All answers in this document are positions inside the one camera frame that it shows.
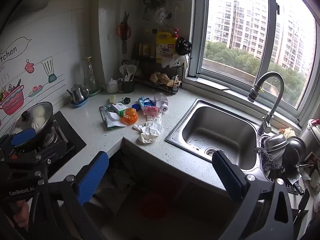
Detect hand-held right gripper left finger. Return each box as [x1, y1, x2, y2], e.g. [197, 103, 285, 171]
[47, 151, 110, 240]

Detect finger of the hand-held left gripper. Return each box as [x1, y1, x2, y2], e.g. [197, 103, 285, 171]
[6, 141, 69, 172]
[0, 128, 37, 152]

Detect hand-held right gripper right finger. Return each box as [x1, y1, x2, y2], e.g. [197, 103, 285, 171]
[212, 150, 294, 240]

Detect orange plastic cup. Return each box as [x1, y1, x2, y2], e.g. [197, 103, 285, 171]
[120, 107, 139, 126]

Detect white green medicine box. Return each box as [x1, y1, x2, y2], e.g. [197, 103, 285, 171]
[110, 102, 128, 117]

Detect white rubber glove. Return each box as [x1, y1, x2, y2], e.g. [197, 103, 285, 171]
[133, 117, 164, 144]

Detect pink blister packaging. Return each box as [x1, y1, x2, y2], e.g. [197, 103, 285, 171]
[143, 106, 160, 117]

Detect blue wrapper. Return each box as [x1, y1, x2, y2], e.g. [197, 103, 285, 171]
[137, 96, 155, 113]

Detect clear plastic bottle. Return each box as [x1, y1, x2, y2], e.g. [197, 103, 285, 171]
[153, 92, 169, 112]

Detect person's left hand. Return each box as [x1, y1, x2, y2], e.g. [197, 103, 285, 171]
[12, 200, 30, 228]

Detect black wok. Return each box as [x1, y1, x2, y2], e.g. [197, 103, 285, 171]
[14, 119, 54, 153]

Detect glass pot lid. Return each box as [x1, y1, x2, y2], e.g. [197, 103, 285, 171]
[9, 102, 54, 135]

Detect white carrier bag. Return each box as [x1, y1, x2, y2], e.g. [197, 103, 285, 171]
[100, 165, 135, 195]

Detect black gas stove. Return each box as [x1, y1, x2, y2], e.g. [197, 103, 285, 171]
[37, 110, 87, 178]

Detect dark scouring pad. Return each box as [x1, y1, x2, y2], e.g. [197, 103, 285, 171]
[254, 146, 279, 172]

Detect stainless steel sink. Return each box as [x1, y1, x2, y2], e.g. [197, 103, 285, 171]
[165, 98, 273, 178]

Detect steel bowl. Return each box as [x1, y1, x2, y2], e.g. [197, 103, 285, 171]
[264, 134, 288, 153]

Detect blue tray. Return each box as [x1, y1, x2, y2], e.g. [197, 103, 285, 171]
[71, 97, 89, 108]

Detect steel teapot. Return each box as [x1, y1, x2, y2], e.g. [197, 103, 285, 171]
[66, 84, 90, 104]

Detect yellow dish cloth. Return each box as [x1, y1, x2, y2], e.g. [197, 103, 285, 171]
[279, 127, 295, 138]

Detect steel gooseneck faucet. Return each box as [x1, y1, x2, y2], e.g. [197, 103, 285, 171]
[247, 71, 285, 135]

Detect green tray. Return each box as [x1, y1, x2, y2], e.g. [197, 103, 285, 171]
[88, 85, 102, 97]

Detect white lidded jar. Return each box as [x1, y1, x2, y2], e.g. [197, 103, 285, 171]
[107, 78, 118, 93]

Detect dark utensil mug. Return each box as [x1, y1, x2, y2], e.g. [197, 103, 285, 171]
[117, 78, 135, 93]

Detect white red rice cooker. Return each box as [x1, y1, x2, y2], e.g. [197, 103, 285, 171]
[307, 119, 320, 153]

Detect white plastic bag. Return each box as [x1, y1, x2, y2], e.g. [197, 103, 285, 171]
[161, 54, 189, 68]

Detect black plastic bag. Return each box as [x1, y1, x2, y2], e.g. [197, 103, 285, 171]
[175, 37, 193, 55]

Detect yellow detergent bottle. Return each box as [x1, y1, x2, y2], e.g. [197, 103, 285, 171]
[155, 31, 178, 64]

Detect clear plastic bag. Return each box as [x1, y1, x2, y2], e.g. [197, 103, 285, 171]
[153, 7, 173, 27]

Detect kitchen wall sticker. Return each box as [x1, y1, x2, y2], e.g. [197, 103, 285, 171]
[0, 36, 64, 128]

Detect black handled knife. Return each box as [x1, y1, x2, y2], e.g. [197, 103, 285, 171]
[285, 172, 305, 195]

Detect black wire rack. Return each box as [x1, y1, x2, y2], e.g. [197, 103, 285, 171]
[132, 27, 187, 96]

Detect red handled scissors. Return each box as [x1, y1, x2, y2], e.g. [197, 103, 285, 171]
[116, 11, 132, 41]

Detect window frame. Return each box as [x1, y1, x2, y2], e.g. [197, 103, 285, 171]
[187, 0, 320, 128]

